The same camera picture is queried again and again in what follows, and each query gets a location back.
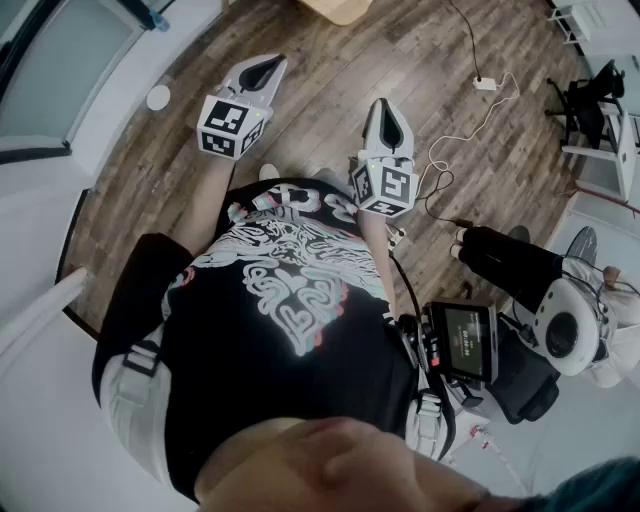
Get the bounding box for black bag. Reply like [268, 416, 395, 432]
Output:
[491, 323, 562, 427]

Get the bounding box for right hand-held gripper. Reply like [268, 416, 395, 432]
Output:
[348, 97, 421, 219]

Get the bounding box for black adapter cable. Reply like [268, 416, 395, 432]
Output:
[446, 0, 484, 81]

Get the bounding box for grey shoulder strap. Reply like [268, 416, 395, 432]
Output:
[404, 384, 457, 462]
[101, 322, 172, 481]

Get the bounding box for black field monitor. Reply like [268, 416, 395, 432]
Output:
[424, 298, 500, 385]

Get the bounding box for black office chair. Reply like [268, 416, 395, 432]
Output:
[543, 58, 627, 151]

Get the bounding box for white round floor disc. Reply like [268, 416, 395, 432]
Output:
[146, 84, 173, 111]

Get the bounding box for white frame rack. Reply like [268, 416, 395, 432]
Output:
[546, 0, 640, 47]

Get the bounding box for person's left forearm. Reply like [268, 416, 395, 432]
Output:
[182, 155, 237, 261]

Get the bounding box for person's face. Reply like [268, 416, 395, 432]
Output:
[194, 417, 496, 512]

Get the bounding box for black-framed glass partition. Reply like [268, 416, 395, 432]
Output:
[0, 0, 174, 166]

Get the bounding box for black floor cable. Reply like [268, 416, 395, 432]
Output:
[412, 168, 475, 229]

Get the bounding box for person's right forearm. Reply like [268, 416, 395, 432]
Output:
[356, 205, 397, 307]

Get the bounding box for white desk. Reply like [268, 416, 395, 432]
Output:
[560, 105, 640, 202]

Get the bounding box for person's black printed t-shirt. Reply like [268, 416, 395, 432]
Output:
[92, 177, 419, 501]

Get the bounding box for long white cable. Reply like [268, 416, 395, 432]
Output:
[399, 70, 521, 241]

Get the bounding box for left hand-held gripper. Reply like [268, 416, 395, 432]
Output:
[197, 53, 289, 162]

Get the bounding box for round glass pedestal table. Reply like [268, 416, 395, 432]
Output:
[567, 224, 601, 269]

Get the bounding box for black monitor cable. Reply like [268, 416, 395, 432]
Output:
[387, 248, 424, 321]

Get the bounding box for white helmet device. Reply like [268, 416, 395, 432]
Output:
[535, 273, 603, 377]

